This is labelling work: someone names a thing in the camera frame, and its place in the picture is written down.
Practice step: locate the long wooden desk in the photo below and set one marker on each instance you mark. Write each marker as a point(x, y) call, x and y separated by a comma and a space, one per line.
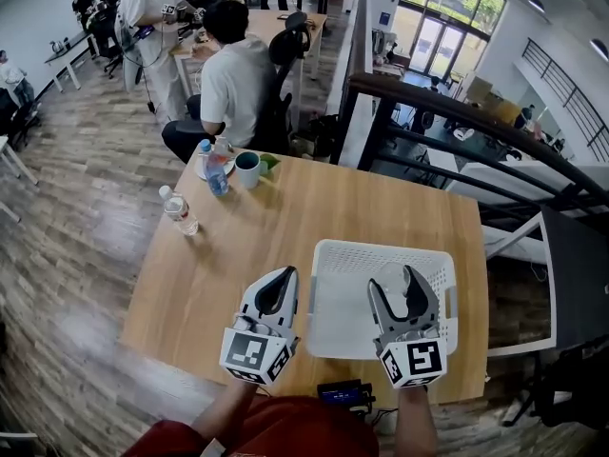
point(266, 22)

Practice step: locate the white plastic basket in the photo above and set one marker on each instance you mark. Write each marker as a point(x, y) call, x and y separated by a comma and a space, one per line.
point(342, 303)

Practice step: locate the pale teal mug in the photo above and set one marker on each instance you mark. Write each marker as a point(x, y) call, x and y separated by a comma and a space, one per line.
point(247, 172)

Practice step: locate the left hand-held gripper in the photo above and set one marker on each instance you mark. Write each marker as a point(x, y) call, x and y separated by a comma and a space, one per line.
point(247, 355)

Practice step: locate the silver kettle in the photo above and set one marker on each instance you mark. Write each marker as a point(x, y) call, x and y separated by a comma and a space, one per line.
point(56, 45)

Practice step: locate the blue wall sign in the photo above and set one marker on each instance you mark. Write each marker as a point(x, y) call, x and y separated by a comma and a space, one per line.
point(385, 18)

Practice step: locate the black device blue screen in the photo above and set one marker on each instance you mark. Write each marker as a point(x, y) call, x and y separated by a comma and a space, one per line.
point(340, 393)

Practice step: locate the black mesh office chair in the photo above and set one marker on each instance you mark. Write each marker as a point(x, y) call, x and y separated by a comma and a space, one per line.
point(285, 79)

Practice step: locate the person's left forearm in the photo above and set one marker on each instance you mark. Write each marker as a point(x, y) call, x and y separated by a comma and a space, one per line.
point(223, 412)

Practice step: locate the green leaf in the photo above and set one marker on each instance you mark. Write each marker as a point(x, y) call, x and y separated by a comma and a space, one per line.
point(269, 162)

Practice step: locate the black pendant lamp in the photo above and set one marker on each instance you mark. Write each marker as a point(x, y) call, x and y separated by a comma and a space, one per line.
point(599, 48)
point(536, 5)

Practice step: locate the clear water bottle red label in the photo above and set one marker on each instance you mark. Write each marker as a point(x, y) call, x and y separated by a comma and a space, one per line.
point(178, 212)

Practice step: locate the person's red clothing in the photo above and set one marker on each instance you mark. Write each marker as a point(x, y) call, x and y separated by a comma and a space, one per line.
point(295, 426)

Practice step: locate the person's right forearm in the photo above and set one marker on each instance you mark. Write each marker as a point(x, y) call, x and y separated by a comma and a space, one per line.
point(416, 422)

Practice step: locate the white round object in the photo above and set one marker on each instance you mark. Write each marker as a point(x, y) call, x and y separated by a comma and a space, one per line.
point(395, 279)

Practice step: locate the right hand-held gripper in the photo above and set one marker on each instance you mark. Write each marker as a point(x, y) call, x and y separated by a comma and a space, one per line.
point(418, 360)

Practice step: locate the small clear bottle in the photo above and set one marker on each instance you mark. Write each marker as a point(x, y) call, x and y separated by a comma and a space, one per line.
point(222, 148)

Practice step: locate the black stair railing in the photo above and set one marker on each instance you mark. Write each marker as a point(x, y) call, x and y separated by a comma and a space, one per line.
point(476, 122)

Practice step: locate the blue label water bottle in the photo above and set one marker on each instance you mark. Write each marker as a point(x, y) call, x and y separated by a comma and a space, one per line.
point(216, 174)

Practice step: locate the white plate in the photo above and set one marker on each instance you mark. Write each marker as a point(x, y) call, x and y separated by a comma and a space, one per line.
point(201, 170)

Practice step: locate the black balcony railing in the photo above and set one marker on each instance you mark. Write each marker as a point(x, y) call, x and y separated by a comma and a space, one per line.
point(566, 93)

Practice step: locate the glass entrance doors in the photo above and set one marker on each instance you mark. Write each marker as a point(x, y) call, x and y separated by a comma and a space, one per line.
point(447, 22)

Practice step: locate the black bag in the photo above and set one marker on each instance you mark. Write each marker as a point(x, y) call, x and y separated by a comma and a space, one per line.
point(323, 136)

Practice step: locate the black desk white frame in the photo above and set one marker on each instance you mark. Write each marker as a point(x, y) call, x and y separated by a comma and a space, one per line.
point(575, 274)

